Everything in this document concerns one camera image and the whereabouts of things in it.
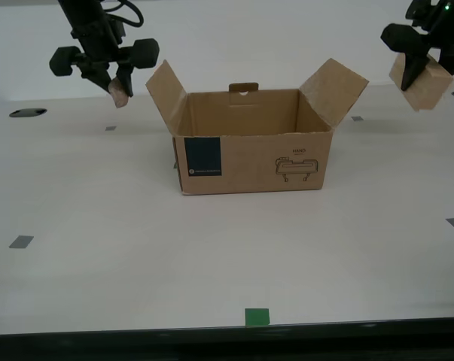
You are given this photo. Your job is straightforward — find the large green tape square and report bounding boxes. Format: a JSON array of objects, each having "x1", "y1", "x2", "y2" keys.
[{"x1": 245, "y1": 308, "x2": 270, "y2": 327}]

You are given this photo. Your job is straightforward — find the light wooden block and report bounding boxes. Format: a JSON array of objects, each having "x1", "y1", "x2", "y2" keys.
[{"x1": 388, "y1": 51, "x2": 454, "y2": 112}]

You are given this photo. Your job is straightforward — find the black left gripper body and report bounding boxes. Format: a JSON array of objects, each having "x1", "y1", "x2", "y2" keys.
[{"x1": 70, "y1": 14, "x2": 132, "y2": 65}]

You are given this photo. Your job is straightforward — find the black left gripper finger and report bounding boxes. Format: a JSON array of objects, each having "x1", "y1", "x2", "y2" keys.
[
  {"x1": 48, "y1": 46, "x2": 113, "y2": 93},
  {"x1": 115, "y1": 37, "x2": 160, "y2": 98}
]

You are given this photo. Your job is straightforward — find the open brown cardboard box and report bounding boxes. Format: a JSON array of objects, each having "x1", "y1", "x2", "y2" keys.
[{"x1": 145, "y1": 58, "x2": 370, "y2": 196}]

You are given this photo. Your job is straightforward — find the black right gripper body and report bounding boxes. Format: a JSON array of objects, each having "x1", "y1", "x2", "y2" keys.
[{"x1": 405, "y1": 0, "x2": 454, "y2": 46}]

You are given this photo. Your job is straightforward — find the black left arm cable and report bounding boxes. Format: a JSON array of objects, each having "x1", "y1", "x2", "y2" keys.
[{"x1": 98, "y1": 0, "x2": 144, "y2": 28}]

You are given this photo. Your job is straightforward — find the pinkish speckled granite rock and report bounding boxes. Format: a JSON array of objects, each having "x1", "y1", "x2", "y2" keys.
[{"x1": 108, "y1": 77, "x2": 129, "y2": 109}]

